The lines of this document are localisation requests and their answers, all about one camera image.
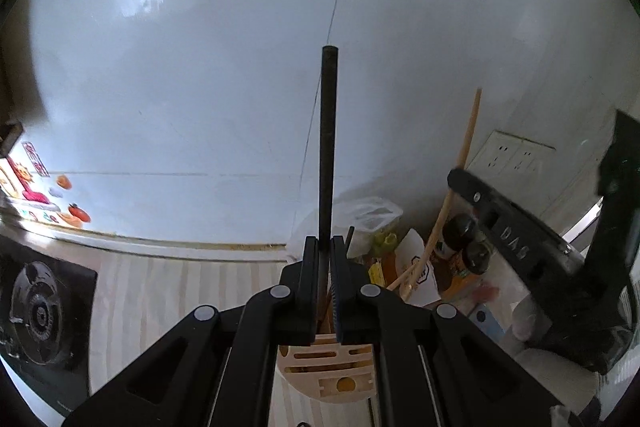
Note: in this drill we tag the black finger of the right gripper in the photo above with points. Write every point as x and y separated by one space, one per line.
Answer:
533 250

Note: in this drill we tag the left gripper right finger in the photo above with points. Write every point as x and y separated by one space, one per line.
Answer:
434 367

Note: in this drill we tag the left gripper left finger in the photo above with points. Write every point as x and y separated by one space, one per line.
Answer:
213 368

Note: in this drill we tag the light wooden chopstick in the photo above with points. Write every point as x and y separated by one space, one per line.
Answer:
417 268

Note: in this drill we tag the plastic bag with red item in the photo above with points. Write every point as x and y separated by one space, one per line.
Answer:
499 289

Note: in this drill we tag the black lid spice jar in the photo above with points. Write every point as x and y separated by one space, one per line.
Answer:
457 233
476 257

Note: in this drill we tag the blue smartphone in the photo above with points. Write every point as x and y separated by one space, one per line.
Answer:
486 322

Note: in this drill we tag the white utensil holder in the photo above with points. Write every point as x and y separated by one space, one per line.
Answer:
328 371

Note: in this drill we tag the striped cat placemat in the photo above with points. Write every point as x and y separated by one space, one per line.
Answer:
138 299

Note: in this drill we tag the white plastic bag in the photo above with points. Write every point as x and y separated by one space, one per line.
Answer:
371 217

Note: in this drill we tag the black gas stove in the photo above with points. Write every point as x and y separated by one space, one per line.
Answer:
46 306

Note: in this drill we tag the white wall socket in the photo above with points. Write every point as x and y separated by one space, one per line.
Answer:
504 153

